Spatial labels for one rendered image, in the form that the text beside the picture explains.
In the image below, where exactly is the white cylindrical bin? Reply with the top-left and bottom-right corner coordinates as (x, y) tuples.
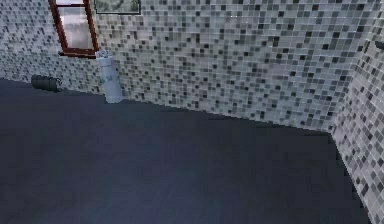
(95, 49), (124, 104)

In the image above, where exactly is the red-brown framed window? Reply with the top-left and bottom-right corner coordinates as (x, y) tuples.
(48, 0), (100, 60)

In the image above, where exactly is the black cylinder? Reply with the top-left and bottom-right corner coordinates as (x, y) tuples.
(31, 74), (64, 93)

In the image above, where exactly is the framed wall picture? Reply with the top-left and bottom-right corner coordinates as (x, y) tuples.
(94, 0), (142, 16)

